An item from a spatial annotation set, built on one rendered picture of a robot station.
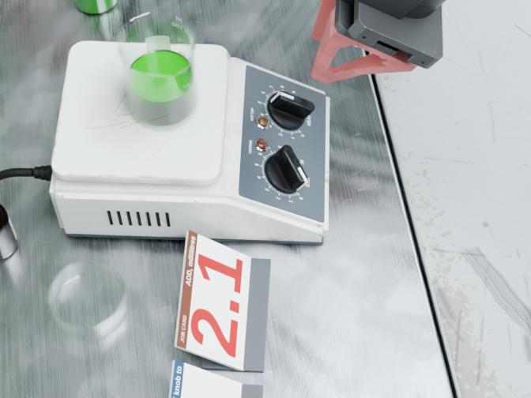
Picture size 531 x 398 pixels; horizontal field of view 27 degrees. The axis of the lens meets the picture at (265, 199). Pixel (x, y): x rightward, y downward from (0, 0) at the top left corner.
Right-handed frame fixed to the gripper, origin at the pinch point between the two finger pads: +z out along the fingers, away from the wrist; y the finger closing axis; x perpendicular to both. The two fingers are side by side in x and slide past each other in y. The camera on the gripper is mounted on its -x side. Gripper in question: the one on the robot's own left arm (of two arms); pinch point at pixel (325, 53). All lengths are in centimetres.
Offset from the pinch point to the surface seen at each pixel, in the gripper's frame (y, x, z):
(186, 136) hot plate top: 5.8, -6.8, 7.2
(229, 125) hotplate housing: 3.4, -3.4, 7.4
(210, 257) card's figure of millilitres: 12.3, -2.1, 11.2
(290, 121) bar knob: 1.5, 1.3, 6.8
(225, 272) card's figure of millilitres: 13.0, -0.7, 11.5
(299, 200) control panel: 7.9, 2.6, 7.1
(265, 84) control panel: -1.3, -0.8, 7.2
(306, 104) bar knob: 0.5, 1.9, 5.4
